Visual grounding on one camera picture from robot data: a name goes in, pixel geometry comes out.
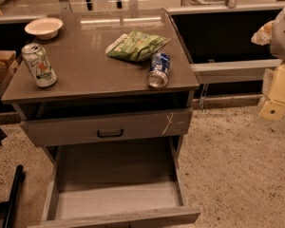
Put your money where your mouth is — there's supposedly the grey drawer cabinet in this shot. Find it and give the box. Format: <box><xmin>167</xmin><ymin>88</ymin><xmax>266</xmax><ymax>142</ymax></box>
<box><xmin>0</xmin><ymin>7</ymin><xmax>201</xmax><ymax>228</ymax></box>

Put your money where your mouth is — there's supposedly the white bowl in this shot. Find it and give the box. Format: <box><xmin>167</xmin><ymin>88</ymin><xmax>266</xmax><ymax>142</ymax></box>
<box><xmin>25</xmin><ymin>18</ymin><xmax>63</xmax><ymax>40</ymax></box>

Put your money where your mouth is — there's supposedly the blue pepsi can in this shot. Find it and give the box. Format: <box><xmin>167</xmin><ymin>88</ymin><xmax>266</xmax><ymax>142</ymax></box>
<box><xmin>146</xmin><ymin>52</ymin><xmax>170</xmax><ymax>88</ymax></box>

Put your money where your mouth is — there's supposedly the grey top drawer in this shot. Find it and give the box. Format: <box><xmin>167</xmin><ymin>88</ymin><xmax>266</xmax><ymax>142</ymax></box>
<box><xmin>21</xmin><ymin>108</ymin><xmax>193</xmax><ymax>147</ymax></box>

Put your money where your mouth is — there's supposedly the black drawer handle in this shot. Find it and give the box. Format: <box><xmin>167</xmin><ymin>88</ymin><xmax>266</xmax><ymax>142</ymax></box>
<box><xmin>97</xmin><ymin>128</ymin><xmax>124</xmax><ymax>139</ymax></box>

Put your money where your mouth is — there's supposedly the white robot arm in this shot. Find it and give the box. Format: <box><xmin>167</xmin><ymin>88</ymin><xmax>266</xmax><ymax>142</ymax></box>
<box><xmin>251</xmin><ymin>7</ymin><xmax>285</xmax><ymax>122</ymax></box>

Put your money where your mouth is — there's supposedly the open grey lower drawer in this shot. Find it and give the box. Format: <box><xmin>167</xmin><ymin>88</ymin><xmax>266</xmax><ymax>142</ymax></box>
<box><xmin>30</xmin><ymin>138</ymin><xmax>200</xmax><ymax>228</ymax></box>

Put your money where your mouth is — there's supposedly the black chair leg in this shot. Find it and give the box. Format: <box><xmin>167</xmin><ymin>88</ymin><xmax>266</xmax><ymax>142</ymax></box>
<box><xmin>0</xmin><ymin>165</ymin><xmax>26</xmax><ymax>228</ymax></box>

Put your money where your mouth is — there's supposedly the white 7up can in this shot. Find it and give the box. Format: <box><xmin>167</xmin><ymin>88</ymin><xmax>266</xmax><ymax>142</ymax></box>
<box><xmin>21</xmin><ymin>43</ymin><xmax>57</xmax><ymax>87</ymax></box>

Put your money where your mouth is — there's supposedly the grey low shelf rail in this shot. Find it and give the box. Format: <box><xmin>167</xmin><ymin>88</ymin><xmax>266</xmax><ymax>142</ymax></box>
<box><xmin>191</xmin><ymin>59</ymin><xmax>281</xmax><ymax>84</ymax></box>

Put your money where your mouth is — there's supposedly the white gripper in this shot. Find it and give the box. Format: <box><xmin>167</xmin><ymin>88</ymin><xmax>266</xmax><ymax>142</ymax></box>
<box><xmin>251</xmin><ymin>21</ymin><xmax>285</xmax><ymax>121</ymax></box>

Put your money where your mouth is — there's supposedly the green chip bag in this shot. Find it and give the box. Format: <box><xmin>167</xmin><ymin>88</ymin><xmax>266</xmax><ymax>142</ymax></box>
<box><xmin>105</xmin><ymin>30</ymin><xmax>170</xmax><ymax>62</ymax></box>

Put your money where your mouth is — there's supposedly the cardboard box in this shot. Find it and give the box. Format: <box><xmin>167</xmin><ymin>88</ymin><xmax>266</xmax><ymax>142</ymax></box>
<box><xmin>0</xmin><ymin>50</ymin><xmax>19</xmax><ymax>84</ymax></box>

